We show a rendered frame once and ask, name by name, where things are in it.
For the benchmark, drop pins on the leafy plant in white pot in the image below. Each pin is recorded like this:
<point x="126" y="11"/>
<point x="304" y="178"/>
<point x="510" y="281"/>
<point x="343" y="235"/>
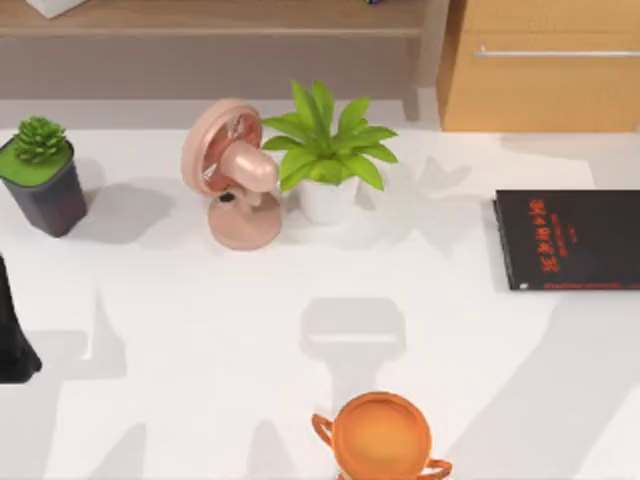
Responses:
<point x="327" y="155"/>

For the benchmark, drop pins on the pink desk fan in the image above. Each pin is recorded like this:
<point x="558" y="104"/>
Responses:
<point x="240" y="170"/>

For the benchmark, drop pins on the orange trophy cup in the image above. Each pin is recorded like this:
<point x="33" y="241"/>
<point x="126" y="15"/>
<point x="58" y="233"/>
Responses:
<point x="382" y="440"/>

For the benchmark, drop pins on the wooden open shelf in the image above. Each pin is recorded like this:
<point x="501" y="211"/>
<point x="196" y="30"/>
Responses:
<point x="250" y="20"/>

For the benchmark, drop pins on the dark multicoloured object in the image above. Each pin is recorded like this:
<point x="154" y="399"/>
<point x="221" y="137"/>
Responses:
<point x="372" y="1"/>

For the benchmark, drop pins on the black book with red lettering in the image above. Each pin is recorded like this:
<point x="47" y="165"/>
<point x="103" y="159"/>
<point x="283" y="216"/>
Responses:
<point x="575" y="240"/>

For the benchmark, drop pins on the wooden cupboard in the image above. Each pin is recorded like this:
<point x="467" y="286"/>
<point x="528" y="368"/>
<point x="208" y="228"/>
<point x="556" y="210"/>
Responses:
<point x="540" y="85"/>

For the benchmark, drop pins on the succulent in dark pot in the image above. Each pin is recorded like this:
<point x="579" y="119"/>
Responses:
<point x="42" y="190"/>

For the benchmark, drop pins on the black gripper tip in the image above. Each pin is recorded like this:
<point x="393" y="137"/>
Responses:
<point x="11" y="330"/>

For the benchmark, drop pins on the white box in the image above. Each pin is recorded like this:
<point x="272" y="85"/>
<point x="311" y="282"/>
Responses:
<point x="52" y="5"/>

